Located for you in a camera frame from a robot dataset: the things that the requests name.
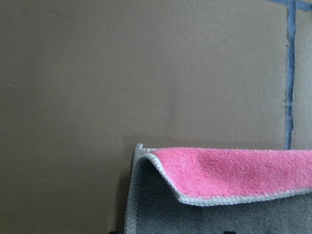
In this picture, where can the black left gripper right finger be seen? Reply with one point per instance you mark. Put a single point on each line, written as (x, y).
(229, 232)

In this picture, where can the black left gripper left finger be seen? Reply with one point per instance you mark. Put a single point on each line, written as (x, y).
(115, 232)

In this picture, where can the pink towel with white hem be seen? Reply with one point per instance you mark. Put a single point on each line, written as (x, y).
(208, 191)

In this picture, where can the crossing blue tape strip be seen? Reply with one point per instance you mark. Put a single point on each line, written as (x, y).
(292, 22)

